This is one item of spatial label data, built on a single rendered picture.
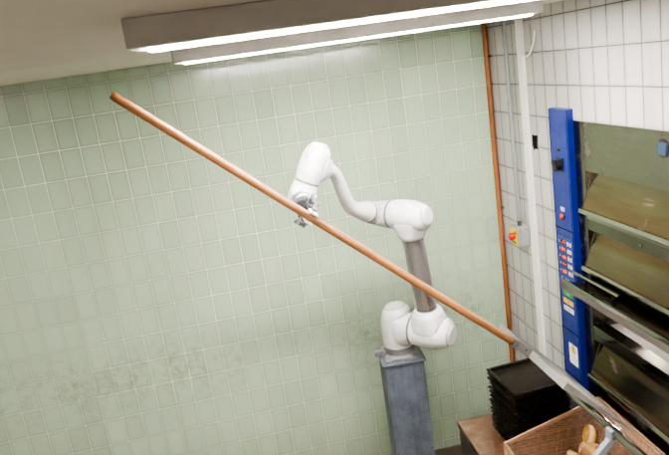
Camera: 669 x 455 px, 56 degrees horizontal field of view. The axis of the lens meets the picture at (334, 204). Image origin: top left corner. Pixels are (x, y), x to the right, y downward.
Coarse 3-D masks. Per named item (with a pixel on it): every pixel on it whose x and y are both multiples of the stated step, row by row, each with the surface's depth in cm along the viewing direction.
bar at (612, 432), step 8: (568, 392) 234; (576, 400) 229; (584, 408) 224; (592, 408) 221; (592, 416) 219; (600, 416) 216; (600, 424) 215; (608, 424) 211; (608, 432) 209; (616, 432) 207; (608, 440) 209; (616, 440) 209; (624, 440) 202; (600, 448) 210; (608, 448) 209; (632, 448) 198
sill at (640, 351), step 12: (600, 324) 282; (600, 336) 277; (612, 336) 269; (624, 336) 268; (624, 348) 260; (636, 348) 256; (636, 360) 253; (648, 360) 246; (660, 360) 244; (660, 372) 239
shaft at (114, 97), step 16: (112, 96) 200; (144, 112) 203; (160, 128) 205; (192, 144) 207; (224, 160) 210; (240, 176) 212; (272, 192) 215; (288, 208) 218; (304, 208) 219; (320, 224) 219; (352, 240) 223; (368, 256) 225; (400, 272) 228; (432, 288) 232; (448, 304) 233; (480, 320) 237; (496, 336) 240
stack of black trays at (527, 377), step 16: (496, 368) 310; (512, 368) 310; (528, 368) 307; (496, 384) 304; (512, 384) 295; (528, 384) 293; (544, 384) 292; (496, 400) 308; (512, 400) 289; (528, 400) 287; (544, 400) 289; (560, 400) 292; (496, 416) 311; (512, 416) 293; (528, 416) 289; (544, 416) 291; (512, 432) 296
